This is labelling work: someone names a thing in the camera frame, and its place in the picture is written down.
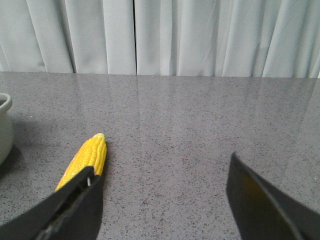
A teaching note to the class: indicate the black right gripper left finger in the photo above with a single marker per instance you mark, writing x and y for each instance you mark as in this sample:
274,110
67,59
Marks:
74,212

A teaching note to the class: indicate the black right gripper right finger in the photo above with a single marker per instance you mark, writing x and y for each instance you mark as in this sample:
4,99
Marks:
263,212

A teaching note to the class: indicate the yellow corn cob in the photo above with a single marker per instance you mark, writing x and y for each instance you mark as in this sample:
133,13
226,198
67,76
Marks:
92,153

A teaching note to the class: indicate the pale green electric pot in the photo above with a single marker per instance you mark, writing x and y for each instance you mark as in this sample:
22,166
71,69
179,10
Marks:
6,127

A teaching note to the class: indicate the white pleated curtain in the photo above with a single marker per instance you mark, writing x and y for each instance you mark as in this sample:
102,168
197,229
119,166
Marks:
223,38

